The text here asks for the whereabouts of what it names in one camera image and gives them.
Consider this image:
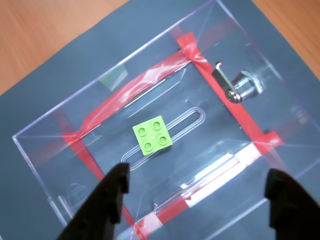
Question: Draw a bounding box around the red tape strip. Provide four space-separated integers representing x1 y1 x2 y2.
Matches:
176 31 286 151
61 56 195 146
134 131 286 237
61 133 151 240

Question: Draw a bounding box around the transparent acrylic box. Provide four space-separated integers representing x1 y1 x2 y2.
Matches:
11 0 320 240

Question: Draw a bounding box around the green lego block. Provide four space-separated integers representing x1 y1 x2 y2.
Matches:
131 115 174 156

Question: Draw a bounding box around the metal cam lock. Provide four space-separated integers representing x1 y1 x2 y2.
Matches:
211 60 265 104

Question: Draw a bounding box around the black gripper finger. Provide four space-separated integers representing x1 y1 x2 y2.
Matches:
264 168 320 240
56 162 131 240

